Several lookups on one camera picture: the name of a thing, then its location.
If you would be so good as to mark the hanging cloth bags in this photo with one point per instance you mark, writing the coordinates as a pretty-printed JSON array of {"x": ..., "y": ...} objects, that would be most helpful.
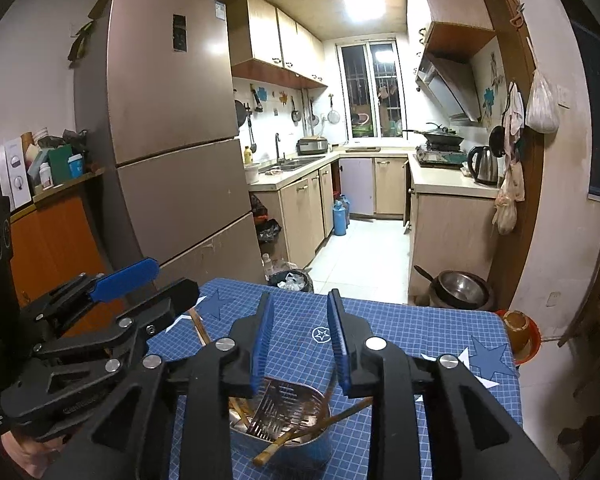
[{"x": 509, "y": 195}]

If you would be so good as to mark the barred kitchen window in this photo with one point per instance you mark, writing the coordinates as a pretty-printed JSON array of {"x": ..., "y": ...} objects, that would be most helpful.
[{"x": 370, "y": 90}]

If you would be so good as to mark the yellow green clutter on refrigerator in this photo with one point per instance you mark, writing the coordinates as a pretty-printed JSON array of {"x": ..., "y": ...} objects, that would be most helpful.
[{"x": 87, "y": 25}]

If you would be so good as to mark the black wok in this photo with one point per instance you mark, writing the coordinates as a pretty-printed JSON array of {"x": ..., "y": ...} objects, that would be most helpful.
[{"x": 437, "y": 136}]

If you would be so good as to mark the orange wooden cabinet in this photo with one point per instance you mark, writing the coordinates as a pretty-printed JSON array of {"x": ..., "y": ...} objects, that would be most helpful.
[{"x": 60, "y": 240}]

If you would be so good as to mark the steel range hood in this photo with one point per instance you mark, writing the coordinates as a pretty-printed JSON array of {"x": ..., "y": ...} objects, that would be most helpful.
[{"x": 450, "y": 87}]

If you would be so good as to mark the teal metal utensil holder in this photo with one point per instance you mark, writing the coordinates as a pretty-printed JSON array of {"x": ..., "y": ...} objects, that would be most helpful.
[{"x": 300, "y": 452}]

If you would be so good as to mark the kitchen wall cabinets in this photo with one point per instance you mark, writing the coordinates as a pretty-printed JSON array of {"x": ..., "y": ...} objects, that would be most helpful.
[{"x": 280, "y": 45}]

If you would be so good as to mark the blue gas cylinder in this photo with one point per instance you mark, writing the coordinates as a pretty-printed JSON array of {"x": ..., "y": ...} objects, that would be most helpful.
[{"x": 341, "y": 217}]

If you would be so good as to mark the white pot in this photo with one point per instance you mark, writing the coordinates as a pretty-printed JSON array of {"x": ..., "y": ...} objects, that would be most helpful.
[{"x": 251, "y": 173}]

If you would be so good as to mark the set of wooden chopsticks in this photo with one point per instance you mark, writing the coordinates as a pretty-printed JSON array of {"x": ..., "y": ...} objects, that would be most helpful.
[{"x": 305, "y": 430}]

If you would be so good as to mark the green box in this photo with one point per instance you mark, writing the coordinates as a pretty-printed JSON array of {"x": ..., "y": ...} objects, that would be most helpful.
[{"x": 60, "y": 164}]

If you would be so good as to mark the silver rice cooker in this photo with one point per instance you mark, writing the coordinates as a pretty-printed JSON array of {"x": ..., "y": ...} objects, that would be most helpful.
[{"x": 312, "y": 146}]

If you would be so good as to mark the white pill bottle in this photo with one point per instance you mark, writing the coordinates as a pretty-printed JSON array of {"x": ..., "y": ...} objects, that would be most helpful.
[{"x": 45, "y": 176}]

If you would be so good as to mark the white hanging plastic bag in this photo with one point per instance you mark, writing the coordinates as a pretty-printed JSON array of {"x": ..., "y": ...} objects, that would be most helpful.
[{"x": 541, "y": 107}]

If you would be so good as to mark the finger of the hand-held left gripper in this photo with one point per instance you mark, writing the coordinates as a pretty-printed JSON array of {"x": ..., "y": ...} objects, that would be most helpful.
[
  {"x": 175, "y": 297},
  {"x": 125, "y": 277}
]

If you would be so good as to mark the black trash bin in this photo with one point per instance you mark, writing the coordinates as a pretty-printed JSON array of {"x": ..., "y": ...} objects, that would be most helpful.
[{"x": 290, "y": 281}]

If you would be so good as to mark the kitchen base cabinets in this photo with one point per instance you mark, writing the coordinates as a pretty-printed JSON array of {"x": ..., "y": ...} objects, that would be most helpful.
[{"x": 305, "y": 210}]

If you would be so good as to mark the dark wooden chair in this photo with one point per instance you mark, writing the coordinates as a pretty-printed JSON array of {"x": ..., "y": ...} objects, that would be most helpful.
[{"x": 595, "y": 310}]

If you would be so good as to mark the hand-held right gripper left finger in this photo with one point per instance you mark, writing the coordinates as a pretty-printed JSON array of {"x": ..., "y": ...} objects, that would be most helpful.
[{"x": 261, "y": 350}]

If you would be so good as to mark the black garbage bag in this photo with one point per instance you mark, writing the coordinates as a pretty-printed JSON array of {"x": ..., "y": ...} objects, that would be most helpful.
[{"x": 266, "y": 220}]

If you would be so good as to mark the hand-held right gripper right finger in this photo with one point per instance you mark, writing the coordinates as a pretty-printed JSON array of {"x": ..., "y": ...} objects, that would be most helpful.
[{"x": 338, "y": 350}]

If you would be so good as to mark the blue star grid tablecloth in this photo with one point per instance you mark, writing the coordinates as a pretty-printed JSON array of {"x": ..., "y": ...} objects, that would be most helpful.
[{"x": 300, "y": 320}]

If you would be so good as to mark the orange basin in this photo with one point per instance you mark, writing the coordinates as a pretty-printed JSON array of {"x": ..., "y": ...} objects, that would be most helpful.
[{"x": 517, "y": 335}]

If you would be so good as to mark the dark window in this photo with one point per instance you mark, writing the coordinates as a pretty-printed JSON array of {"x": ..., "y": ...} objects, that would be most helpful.
[{"x": 597, "y": 120}]

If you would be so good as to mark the white light switch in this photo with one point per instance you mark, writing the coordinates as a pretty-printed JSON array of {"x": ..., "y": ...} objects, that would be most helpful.
[{"x": 563, "y": 96}]

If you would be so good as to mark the gas stove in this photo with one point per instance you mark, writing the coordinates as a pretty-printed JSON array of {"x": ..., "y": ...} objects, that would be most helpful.
[{"x": 441, "y": 156}]

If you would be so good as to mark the person's left hand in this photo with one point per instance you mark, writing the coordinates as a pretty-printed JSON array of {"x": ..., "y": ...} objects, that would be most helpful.
[{"x": 22, "y": 455}]

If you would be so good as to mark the long wooden chopstick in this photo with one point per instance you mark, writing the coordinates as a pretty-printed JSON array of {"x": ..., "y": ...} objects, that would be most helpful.
[{"x": 198, "y": 327}]

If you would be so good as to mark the large metal pot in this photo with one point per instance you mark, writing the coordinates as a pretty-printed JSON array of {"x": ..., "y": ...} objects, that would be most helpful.
[{"x": 460, "y": 290}]

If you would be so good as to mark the steel electric kettle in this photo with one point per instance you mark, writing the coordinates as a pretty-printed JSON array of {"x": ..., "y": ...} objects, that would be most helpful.
[{"x": 484, "y": 166}]

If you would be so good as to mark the white microwave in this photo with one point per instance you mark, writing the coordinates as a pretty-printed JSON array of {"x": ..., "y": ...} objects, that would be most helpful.
[{"x": 7, "y": 177}]

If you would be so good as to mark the bronze refrigerator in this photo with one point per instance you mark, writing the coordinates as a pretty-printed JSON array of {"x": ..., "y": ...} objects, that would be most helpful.
[{"x": 170, "y": 125}]

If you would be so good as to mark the kitchen sink faucet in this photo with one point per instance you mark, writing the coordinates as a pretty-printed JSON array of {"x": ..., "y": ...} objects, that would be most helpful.
[{"x": 280, "y": 150}]

